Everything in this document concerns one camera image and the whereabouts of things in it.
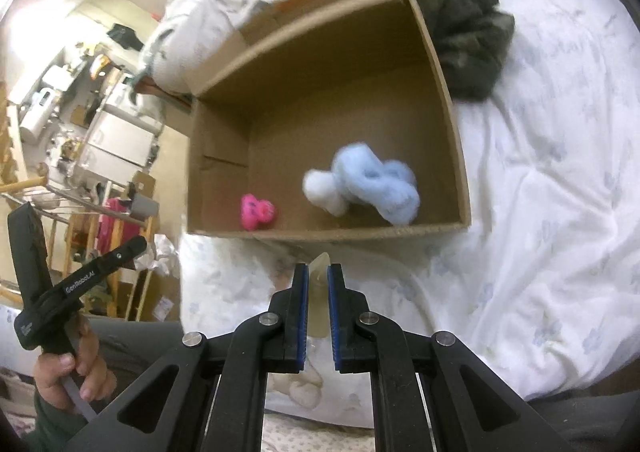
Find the white plastic bag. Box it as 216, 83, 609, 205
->
134, 233, 179, 277

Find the person's left forearm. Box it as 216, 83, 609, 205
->
31, 389, 103, 452

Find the pink bag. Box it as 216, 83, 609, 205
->
96, 197, 135, 254

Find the white cabinet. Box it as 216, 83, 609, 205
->
81, 108, 162, 169

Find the person's leg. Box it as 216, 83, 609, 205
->
82, 319, 221, 385
525, 374, 640, 452

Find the small cardboard box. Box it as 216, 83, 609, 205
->
145, 272, 182, 324

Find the grey box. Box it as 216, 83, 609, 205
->
128, 193, 161, 221

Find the pink plush toy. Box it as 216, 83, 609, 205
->
240, 193, 278, 232

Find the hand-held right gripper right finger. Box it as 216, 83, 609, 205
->
327, 263, 576, 452

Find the blue and white plush toy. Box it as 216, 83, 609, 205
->
301, 143, 419, 226

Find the cream plush toy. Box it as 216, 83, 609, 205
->
270, 252, 333, 408

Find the dark green garment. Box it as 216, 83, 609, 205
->
389, 0, 517, 101

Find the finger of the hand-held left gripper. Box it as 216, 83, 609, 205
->
50, 236, 149, 311
7, 204, 52, 307

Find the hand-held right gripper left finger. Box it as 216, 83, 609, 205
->
65, 262, 308, 452

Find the wooden rack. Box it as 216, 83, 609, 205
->
64, 171, 157, 324

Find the white floral comforter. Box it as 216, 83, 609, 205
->
142, 0, 640, 428

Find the white kitchen appliance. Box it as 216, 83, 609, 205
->
19, 86, 57, 139

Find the patterned bed sheet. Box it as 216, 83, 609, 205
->
261, 413, 377, 452

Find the person's left leg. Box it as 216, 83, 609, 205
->
82, 319, 221, 385

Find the black cloth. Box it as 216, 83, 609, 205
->
106, 23, 144, 53

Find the person's left hand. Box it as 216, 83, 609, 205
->
32, 318, 118, 414

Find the person's right leg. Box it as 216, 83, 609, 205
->
525, 374, 640, 452

